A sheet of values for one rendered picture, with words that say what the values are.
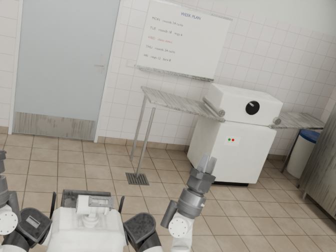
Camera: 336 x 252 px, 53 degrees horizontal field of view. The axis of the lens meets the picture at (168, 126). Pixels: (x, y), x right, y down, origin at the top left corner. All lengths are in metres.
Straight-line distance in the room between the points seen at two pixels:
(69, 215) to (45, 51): 3.12
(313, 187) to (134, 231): 3.61
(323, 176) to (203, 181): 3.52
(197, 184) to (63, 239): 0.50
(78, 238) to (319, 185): 3.74
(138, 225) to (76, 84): 3.20
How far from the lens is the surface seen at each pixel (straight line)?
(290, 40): 5.15
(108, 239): 1.28
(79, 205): 1.22
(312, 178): 4.72
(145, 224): 1.34
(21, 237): 1.27
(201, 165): 1.16
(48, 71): 4.31
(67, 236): 1.26
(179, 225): 1.15
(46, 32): 4.21
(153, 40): 4.30
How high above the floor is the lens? 2.06
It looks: 21 degrees down
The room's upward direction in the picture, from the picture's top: 15 degrees clockwise
